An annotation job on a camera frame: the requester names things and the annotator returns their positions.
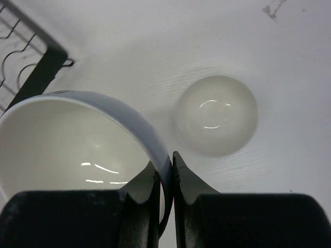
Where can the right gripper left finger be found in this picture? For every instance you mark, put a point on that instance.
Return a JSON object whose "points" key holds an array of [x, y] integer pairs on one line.
{"points": [[127, 217]]}

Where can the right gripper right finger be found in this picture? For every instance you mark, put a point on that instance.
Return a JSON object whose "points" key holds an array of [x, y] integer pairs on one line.
{"points": [[205, 217]]}

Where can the black wire dish rack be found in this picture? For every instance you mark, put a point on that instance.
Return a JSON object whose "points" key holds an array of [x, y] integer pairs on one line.
{"points": [[30, 57]]}

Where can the white bowl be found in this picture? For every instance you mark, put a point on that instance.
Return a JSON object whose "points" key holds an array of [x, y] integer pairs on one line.
{"points": [[216, 116], [79, 140]]}

